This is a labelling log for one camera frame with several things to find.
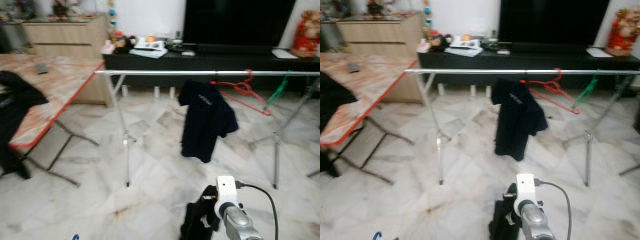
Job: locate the steel clothes rack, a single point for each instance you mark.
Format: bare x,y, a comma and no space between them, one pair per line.
475,72
160,73

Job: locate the green plastic hanger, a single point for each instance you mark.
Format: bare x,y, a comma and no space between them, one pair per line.
587,88
277,91

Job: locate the red laughing Buddha statue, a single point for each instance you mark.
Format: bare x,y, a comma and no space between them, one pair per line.
306,35
622,32

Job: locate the black logo T-shirt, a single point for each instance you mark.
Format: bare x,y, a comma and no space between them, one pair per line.
330,110
500,227
17,115
192,225

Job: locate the glass display cabinet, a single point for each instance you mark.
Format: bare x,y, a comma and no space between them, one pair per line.
327,22
10,25

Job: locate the black television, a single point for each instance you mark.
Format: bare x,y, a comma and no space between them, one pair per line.
555,21
240,22

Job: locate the small dark wallet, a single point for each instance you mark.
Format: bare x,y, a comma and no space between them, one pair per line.
41,69
353,67

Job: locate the black TV console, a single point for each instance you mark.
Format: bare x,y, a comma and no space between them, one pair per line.
210,62
525,60

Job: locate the navy text T-shirt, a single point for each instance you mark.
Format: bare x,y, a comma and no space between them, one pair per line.
207,120
520,117

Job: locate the light wood cabinet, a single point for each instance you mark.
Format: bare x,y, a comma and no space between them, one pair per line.
385,35
70,37

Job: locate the red plastic hanger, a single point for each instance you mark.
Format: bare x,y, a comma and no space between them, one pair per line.
245,89
555,89

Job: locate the black soundbar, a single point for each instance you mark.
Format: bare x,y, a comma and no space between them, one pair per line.
235,48
550,47

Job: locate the stack of white papers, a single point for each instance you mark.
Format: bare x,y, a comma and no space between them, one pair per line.
148,48
464,47

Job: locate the orange ball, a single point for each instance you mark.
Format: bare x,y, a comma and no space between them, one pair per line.
465,37
150,38

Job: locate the marble folding table red edge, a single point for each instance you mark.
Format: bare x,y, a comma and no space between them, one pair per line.
370,85
65,90

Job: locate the small white device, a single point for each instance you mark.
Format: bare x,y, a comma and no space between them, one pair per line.
503,51
188,53

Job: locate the red lid jar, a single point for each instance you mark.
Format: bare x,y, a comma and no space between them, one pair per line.
118,39
434,37

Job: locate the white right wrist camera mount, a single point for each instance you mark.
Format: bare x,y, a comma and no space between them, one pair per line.
226,190
526,187

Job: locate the white paper sheet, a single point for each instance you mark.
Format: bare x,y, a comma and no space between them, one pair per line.
599,51
284,53

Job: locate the pink tissue box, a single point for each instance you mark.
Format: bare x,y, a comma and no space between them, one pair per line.
107,48
423,47

